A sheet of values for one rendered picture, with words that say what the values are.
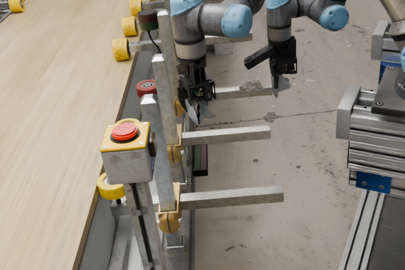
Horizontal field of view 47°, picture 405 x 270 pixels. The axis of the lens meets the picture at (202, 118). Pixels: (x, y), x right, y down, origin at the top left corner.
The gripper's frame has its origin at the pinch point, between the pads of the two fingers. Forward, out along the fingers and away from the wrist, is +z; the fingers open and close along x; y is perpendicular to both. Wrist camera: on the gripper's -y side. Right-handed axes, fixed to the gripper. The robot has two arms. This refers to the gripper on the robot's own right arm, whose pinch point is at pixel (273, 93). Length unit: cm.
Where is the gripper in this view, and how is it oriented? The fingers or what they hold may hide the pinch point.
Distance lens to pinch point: 162.0
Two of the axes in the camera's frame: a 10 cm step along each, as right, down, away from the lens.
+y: 9.9, -0.9, -0.5
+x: -0.1, -5.2, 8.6
